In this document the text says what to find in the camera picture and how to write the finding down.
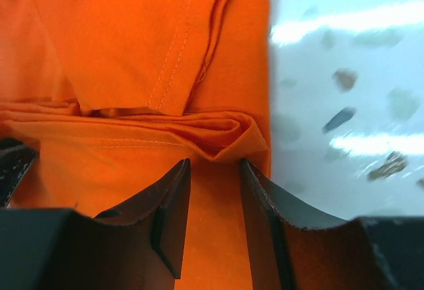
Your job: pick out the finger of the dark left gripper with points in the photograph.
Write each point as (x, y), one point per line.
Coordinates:
(16, 160)

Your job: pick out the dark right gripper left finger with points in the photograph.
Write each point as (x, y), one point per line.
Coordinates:
(137, 244)

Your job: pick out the orange t shirt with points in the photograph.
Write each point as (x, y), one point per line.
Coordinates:
(113, 93)

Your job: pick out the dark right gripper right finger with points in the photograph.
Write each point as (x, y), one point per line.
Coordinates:
(292, 245)

